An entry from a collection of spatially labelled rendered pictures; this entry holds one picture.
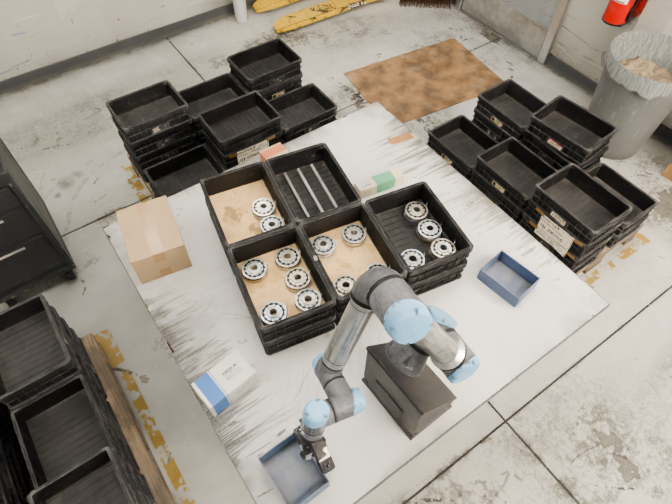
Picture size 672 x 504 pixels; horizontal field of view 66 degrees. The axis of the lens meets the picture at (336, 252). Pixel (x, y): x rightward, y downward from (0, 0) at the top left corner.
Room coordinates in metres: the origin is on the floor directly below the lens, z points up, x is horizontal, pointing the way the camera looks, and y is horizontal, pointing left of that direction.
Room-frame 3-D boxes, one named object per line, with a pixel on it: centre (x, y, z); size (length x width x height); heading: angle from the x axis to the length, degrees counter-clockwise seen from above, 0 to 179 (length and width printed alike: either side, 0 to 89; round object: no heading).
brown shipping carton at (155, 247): (1.34, 0.79, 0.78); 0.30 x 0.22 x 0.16; 26
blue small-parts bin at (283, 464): (0.40, 0.13, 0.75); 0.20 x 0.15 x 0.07; 37
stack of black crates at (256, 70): (2.94, 0.48, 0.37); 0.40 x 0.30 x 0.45; 126
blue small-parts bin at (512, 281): (1.19, -0.73, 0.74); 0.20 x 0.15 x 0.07; 44
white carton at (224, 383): (0.71, 0.40, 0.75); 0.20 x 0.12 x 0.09; 133
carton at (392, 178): (1.73, -0.20, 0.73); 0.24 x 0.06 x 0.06; 116
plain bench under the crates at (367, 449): (1.27, -0.04, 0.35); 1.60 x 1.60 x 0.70; 36
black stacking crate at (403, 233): (1.32, -0.33, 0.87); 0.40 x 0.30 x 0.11; 25
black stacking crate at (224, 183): (1.43, 0.38, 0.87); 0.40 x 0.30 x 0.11; 25
